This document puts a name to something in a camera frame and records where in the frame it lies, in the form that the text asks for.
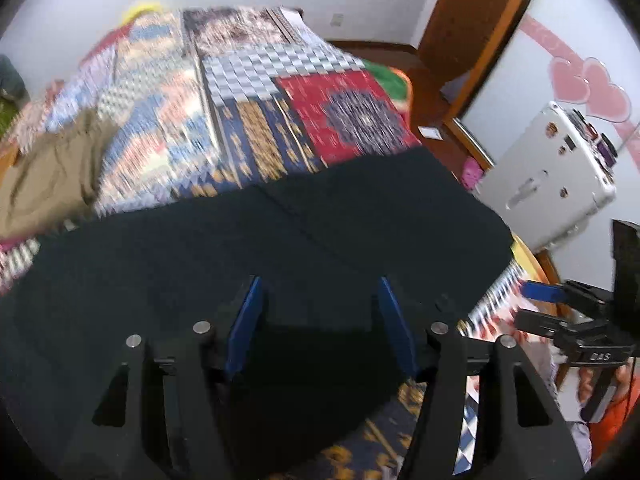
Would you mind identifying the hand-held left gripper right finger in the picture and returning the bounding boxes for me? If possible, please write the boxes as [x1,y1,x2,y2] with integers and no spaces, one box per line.
[377,276,586,480]

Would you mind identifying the black pants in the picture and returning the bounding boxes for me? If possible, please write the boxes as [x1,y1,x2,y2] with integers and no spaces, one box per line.
[0,147,516,480]

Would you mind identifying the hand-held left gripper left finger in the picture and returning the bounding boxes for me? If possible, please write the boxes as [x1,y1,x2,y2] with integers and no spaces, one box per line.
[60,275,266,480]

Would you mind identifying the wooden bed frame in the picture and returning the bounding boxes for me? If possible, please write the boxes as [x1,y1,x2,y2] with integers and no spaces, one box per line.
[510,235,562,292]

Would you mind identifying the khaki cloth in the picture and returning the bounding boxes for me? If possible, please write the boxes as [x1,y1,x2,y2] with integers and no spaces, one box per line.
[0,110,117,241]

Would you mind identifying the brown wooden door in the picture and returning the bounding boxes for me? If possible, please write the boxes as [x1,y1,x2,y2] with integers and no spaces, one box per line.
[417,0,547,122]

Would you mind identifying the pink cloth item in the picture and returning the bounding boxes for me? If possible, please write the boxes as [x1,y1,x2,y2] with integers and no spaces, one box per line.
[462,157,484,189]

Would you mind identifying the silver metal case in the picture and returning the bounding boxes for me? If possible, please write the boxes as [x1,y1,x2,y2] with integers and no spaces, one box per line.
[475,101,617,256]

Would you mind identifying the yellow curved foam tube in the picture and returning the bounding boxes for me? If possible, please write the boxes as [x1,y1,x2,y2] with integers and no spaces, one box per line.
[122,0,164,24]

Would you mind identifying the green and orange cloth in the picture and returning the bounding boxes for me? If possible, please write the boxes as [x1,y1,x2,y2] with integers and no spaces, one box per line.
[362,57,414,117]

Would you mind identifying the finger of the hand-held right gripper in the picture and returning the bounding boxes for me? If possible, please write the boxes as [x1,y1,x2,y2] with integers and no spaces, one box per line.
[514,309,581,345]
[520,280,611,313]

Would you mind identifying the patchwork printed blanket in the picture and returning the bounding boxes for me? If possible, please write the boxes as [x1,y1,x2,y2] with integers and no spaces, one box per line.
[0,5,556,480]

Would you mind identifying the person's right hand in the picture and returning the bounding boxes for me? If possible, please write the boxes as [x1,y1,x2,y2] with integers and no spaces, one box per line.
[575,360,640,466]

